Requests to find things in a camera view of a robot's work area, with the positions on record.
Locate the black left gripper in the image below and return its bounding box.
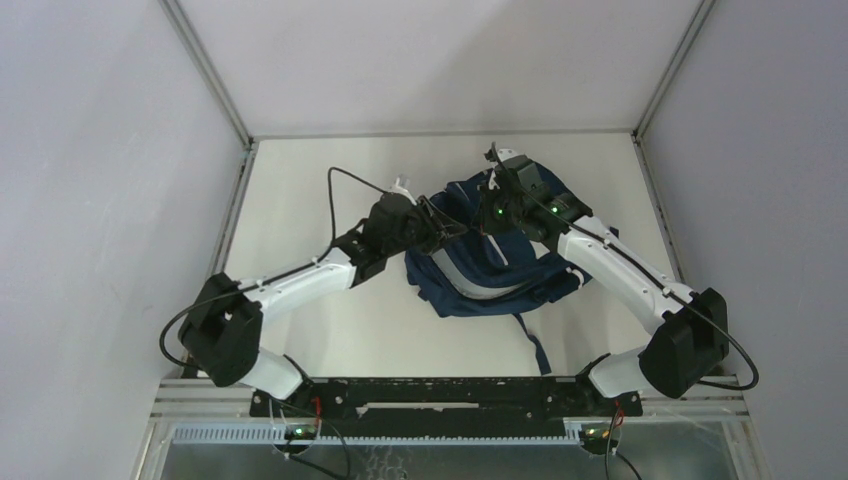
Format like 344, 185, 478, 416
383, 196, 466, 259

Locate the navy blue student backpack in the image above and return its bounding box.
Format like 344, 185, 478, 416
404, 170, 592, 375

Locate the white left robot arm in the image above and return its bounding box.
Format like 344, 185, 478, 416
176, 193, 468, 417

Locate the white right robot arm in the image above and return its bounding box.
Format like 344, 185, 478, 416
477, 147, 730, 416

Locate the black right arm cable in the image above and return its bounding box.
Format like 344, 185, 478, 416
483, 142, 761, 392

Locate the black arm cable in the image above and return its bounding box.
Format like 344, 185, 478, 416
483, 142, 761, 392
158, 166, 389, 372

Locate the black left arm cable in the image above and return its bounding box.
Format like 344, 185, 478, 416
158, 166, 389, 372

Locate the black mounting rail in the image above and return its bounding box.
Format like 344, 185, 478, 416
249, 376, 643, 440

